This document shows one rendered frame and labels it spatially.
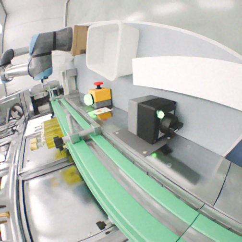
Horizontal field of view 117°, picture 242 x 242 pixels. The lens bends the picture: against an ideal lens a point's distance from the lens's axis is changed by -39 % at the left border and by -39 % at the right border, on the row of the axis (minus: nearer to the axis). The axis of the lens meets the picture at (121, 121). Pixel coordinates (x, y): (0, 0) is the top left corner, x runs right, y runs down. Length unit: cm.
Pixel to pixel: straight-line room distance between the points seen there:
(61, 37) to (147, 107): 56
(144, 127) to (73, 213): 43
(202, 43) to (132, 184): 29
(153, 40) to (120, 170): 30
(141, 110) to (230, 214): 25
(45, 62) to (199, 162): 71
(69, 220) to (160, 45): 63
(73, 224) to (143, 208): 37
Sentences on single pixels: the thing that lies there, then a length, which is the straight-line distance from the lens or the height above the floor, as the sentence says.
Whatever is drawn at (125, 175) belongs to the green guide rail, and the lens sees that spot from 22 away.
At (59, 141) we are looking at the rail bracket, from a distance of 30.
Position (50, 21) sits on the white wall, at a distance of 548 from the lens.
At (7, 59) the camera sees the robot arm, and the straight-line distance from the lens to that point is 101.
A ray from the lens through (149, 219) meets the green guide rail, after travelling 18.
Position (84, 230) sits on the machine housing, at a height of 107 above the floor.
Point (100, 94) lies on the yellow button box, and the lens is 46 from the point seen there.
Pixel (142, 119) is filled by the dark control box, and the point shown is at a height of 84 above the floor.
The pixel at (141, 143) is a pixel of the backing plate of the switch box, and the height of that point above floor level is 85.
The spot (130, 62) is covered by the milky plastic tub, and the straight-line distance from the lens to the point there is 35.
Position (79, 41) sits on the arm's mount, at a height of 80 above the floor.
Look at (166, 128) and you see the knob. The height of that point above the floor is 82.
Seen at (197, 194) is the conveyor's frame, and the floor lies 87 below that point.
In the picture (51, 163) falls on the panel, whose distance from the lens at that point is 72.
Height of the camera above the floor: 99
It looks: 31 degrees down
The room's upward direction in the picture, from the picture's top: 109 degrees counter-clockwise
